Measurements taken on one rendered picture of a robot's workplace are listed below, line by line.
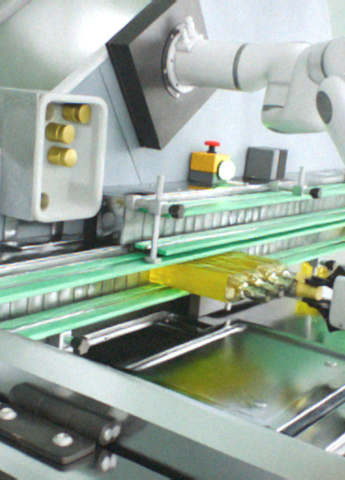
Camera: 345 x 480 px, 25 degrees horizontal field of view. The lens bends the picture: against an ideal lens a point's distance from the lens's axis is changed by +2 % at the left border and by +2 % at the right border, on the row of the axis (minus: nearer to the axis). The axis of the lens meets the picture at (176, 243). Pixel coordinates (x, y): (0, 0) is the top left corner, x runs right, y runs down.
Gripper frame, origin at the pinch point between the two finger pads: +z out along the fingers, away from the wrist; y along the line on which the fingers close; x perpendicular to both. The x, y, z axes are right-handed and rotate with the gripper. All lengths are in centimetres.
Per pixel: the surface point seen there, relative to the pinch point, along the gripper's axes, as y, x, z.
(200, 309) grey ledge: -13.0, 0.8, 31.5
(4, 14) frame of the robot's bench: 51, 23, 96
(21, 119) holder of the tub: 28, 53, 26
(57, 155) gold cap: 22, 45, 29
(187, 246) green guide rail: 6.0, 19.1, 18.3
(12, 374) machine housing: 20, 101, -60
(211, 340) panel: -12.9, 14.2, 13.0
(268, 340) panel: -12.6, 2.4, 8.2
